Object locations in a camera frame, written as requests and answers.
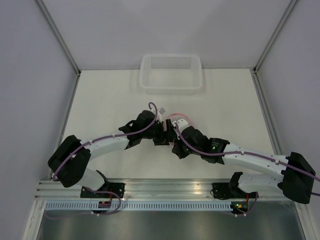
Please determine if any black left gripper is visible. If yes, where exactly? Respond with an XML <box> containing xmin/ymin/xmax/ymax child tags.
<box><xmin>141</xmin><ymin>119</ymin><xmax>176</xmax><ymax>146</ymax></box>

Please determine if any white mesh laundry bag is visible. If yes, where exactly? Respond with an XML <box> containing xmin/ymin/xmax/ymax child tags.
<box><xmin>162</xmin><ymin>112</ymin><xmax>194</xmax><ymax>132</ymax></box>

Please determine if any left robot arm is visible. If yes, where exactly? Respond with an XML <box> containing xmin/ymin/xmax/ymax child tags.
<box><xmin>47</xmin><ymin>110</ymin><xmax>177</xmax><ymax>198</ymax></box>

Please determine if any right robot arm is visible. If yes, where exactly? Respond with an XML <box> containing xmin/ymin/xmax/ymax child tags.
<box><xmin>172</xmin><ymin>123</ymin><xmax>320</xmax><ymax>204</ymax></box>

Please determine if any white perforated plastic basket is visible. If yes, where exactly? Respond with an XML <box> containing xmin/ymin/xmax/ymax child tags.
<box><xmin>139</xmin><ymin>54</ymin><xmax>204</xmax><ymax>95</ymax></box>

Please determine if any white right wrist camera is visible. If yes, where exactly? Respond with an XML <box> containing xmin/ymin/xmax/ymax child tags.
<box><xmin>173</xmin><ymin>118</ymin><xmax>190</xmax><ymax>132</ymax></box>

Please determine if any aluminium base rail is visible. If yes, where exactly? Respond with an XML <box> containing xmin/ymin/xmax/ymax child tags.
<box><xmin>34</xmin><ymin>177</ymin><xmax>308</xmax><ymax>201</ymax></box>

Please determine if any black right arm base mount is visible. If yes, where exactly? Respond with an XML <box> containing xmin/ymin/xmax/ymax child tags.
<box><xmin>210</xmin><ymin>182</ymin><xmax>257</xmax><ymax>200</ymax></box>

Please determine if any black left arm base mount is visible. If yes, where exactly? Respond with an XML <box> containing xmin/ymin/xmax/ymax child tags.
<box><xmin>80</xmin><ymin>182</ymin><xmax>126</xmax><ymax>199</ymax></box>

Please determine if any right aluminium frame post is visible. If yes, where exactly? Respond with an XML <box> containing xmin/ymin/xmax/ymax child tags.
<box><xmin>252</xmin><ymin>0</ymin><xmax>300</xmax><ymax>75</ymax></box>

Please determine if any aluminium frame post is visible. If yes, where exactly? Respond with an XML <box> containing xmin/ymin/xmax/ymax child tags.
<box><xmin>252</xmin><ymin>0</ymin><xmax>300</xmax><ymax>75</ymax></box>
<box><xmin>34</xmin><ymin>0</ymin><xmax>82</xmax><ymax>76</ymax></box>

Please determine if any white slotted cable duct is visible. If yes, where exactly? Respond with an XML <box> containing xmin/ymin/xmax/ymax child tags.
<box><xmin>45</xmin><ymin>200</ymin><xmax>233</xmax><ymax>212</ymax></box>

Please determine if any left aluminium frame post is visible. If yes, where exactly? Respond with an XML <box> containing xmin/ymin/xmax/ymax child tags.
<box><xmin>34</xmin><ymin>0</ymin><xmax>82</xmax><ymax>76</ymax></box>

